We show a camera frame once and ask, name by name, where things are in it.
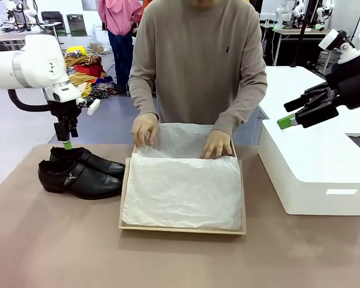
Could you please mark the white shoe box lid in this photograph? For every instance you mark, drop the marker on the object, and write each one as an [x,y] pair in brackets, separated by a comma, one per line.
[312,162]

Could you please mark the white table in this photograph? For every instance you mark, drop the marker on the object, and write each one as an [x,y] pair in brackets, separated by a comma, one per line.
[291,90]

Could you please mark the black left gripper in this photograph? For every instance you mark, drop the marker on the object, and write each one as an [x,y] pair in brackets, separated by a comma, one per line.
[65,111]

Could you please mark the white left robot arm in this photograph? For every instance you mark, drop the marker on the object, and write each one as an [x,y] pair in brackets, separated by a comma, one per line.
[33,66]

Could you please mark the brown background work table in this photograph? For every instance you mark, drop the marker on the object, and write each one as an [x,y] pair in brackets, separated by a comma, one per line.
[294,31]

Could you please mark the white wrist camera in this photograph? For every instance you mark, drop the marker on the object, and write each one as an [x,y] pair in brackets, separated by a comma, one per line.
[93,107]
[328,40]

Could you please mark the brown office chair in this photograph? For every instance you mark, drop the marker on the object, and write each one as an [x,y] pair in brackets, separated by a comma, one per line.
[76,25]

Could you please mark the black leather buckle shoe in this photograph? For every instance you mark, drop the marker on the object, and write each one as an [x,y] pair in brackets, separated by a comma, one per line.
[87,184]
[102,165]

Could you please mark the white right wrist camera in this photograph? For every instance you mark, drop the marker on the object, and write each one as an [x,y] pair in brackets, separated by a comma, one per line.
[328,40]

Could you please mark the colourful clothes pile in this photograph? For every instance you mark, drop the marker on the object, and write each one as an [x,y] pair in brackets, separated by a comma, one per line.
[84,69]

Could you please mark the person's right forearm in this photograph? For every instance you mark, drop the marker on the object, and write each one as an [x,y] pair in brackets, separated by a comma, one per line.
[142,96]

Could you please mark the person's left forearm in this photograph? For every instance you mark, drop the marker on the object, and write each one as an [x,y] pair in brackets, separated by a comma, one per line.
[240,111]

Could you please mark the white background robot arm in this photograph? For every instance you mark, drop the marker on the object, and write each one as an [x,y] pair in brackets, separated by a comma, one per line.
[285,12]
[322,13]

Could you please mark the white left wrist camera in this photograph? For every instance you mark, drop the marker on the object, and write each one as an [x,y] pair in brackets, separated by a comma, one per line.
[93,107]

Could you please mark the black office chair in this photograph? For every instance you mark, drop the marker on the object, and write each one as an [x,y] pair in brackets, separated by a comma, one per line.
[51,19]

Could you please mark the person in beige sweater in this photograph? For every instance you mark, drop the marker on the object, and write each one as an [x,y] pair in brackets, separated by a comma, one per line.
[195,60]

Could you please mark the person in pink top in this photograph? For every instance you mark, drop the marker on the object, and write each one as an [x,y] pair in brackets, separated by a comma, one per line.
[120,18]

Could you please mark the white tissue paper sheet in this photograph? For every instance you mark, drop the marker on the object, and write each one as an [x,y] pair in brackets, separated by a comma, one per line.
[180,192]

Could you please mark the cardboard shoe box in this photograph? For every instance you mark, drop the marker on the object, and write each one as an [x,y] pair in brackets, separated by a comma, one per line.
[183,230]

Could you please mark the person's right hand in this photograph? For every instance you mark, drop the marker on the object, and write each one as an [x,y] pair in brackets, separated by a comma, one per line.
[144,127]

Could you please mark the black tripod stand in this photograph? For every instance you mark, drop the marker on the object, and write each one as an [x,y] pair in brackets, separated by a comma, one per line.
[300,33]

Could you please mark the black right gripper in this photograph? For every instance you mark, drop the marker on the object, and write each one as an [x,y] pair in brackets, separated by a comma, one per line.
[354,81]

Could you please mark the person's left hand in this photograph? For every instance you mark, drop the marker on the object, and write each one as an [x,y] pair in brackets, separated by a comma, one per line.
[217,144]

